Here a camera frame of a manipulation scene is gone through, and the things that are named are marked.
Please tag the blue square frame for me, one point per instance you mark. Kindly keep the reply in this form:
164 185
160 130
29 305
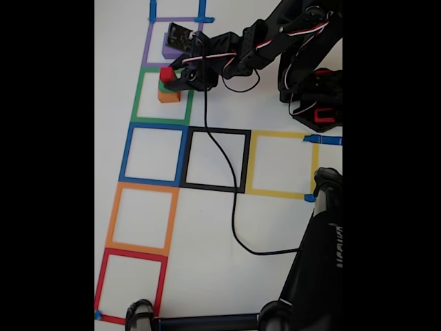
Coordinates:
124 155

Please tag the long blue tape strip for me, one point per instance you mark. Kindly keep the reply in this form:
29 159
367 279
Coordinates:
327 140

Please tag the orange square block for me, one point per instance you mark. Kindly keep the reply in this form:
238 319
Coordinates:
169 97

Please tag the small blue tape piece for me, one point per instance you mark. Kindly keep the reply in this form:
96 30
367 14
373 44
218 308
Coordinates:
309 198
98 314

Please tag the purple square block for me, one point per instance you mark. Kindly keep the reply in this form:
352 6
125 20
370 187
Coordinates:
169 51

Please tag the red square frame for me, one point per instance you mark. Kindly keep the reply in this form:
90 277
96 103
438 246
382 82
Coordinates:
100 282

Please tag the purple square frame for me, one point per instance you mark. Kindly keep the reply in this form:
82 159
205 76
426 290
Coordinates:
146 45

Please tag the small red cube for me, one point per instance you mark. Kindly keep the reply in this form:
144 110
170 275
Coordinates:
167 74

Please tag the green square frame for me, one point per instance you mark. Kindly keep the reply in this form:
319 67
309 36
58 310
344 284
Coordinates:
136 100

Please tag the yellow square frame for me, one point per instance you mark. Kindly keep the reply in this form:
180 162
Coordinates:
275 133

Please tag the black tripod stand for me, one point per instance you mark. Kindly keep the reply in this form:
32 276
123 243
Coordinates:
310 276

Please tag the orange square frame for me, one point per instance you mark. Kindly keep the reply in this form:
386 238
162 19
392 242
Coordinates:
112 220

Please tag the black square frame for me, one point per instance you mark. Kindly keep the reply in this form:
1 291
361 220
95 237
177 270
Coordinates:
241 162

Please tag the green cube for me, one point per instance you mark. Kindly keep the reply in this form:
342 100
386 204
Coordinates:
162 88

